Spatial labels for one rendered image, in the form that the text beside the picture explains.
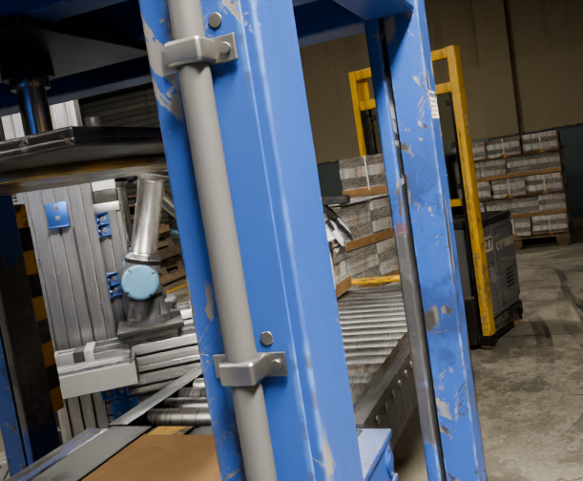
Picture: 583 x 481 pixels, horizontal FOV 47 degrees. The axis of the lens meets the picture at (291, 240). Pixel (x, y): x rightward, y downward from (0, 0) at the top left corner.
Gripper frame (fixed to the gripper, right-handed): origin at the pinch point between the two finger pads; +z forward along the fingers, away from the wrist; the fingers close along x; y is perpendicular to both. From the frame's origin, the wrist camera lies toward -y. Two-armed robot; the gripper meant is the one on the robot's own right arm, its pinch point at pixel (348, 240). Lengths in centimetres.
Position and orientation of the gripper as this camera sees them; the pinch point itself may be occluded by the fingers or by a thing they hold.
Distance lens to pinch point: 222.8
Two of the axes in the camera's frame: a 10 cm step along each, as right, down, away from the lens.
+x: -3.6, 1.5, -9.2
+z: 5.9, 8.0, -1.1
